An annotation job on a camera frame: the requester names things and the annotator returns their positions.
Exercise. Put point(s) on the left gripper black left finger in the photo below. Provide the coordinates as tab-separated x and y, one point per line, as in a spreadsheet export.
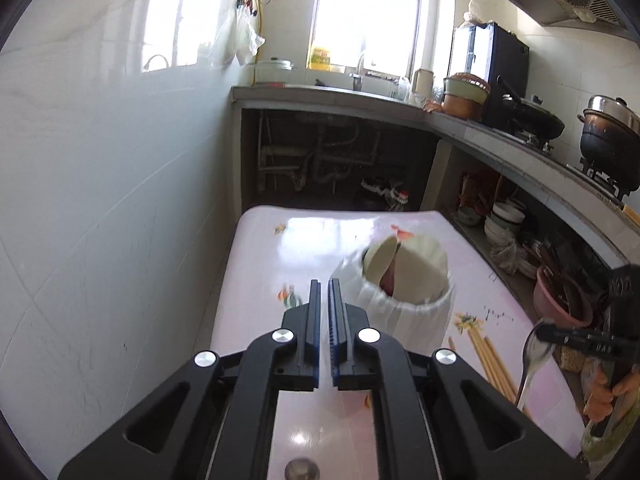
213	418

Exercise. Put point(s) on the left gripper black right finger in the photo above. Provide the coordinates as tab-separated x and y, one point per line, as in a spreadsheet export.
434	416

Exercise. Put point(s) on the bamboo chopstick of group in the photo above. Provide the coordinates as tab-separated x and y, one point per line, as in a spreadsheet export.
500	364
493	371
483	356

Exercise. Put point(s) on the metal spoon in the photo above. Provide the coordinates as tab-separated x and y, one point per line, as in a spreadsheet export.
536	353

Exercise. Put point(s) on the steel utensil holder cup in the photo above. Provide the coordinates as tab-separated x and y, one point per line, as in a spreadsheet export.
410	309

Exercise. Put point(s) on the right forearm white fleece sleeve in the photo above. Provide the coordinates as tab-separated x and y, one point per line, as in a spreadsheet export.
599	451

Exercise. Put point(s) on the concrete kitchen counter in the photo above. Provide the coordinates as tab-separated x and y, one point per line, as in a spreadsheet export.
606	228

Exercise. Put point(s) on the kitchen window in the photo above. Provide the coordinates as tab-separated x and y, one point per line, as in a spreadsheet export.
377	35

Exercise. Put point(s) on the person's right hand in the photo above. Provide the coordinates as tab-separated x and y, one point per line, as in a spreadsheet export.
602	400

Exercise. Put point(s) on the pink plastic basin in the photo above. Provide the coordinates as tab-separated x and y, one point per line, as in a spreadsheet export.
561	300

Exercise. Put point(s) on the gas stove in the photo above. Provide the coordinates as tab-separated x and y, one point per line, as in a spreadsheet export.
584	170

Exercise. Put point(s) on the stack of white bowls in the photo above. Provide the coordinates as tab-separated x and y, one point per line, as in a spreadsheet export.
503	223

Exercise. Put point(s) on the pink patterned tablecloth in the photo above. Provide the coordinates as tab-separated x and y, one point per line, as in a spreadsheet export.
328	433

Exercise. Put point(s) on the steel steamer pot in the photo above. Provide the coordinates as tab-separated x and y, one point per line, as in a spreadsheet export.
610	139

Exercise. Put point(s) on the black wok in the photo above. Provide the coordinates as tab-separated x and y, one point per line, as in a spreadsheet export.
528	115

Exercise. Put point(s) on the drain pipes under sink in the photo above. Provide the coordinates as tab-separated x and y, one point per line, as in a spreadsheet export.
307	147

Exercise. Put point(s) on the brown clay pot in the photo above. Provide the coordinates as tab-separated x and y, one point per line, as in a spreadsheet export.
465	96

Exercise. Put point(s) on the black appliance on counter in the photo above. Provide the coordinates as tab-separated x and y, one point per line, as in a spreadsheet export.
489	51

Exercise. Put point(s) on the white kettle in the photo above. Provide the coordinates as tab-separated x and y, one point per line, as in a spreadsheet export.
422	84

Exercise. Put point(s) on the sink faucet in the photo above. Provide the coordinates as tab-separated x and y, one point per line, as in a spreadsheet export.
358	73

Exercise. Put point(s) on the white rice cooker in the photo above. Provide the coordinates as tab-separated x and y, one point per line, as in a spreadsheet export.
273	72

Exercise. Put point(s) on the yellow container on windowsill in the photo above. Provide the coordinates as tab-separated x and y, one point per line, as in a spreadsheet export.
320	59

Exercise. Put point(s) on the hanging white plastic bag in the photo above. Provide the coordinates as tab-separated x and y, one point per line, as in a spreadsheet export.
239	39

